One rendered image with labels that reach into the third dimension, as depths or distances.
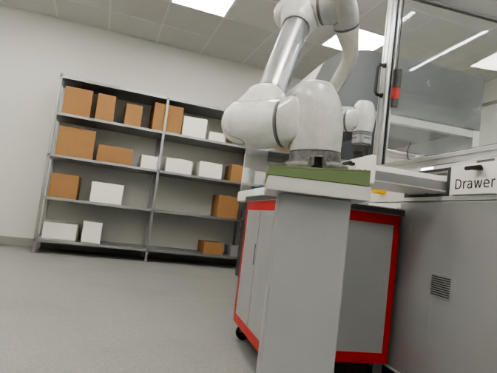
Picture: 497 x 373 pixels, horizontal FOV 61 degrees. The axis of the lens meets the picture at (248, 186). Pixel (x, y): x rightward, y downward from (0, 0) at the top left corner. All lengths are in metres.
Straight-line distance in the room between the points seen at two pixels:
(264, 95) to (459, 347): 1.10
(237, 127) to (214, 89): 4.65
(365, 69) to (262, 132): 1.60
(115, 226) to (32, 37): 2.49
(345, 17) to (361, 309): 1.19
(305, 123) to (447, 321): 0.94
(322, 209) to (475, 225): 0.67
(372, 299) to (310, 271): 0.79
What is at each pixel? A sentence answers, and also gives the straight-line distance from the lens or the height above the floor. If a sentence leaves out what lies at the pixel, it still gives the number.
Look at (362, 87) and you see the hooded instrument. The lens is 2.77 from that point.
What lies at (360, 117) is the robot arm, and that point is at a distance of 2.02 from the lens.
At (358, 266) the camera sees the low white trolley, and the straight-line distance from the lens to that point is 1.89.
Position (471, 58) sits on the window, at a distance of 1.91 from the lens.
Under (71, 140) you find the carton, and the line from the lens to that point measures 5.20.
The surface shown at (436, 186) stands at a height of 0.85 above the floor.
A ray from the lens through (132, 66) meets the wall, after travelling 5.86.
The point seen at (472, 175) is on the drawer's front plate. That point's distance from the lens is 1.69.
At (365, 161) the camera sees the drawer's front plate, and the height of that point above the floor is 0.91.
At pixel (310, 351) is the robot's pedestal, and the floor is 0.30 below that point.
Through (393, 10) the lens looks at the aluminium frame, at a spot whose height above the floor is 1.82.
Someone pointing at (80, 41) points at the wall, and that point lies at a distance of 5.94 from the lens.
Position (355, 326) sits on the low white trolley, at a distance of 1.93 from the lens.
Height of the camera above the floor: 0.63
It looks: 5 degrees up
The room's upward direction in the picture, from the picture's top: 7 degrees clockwise
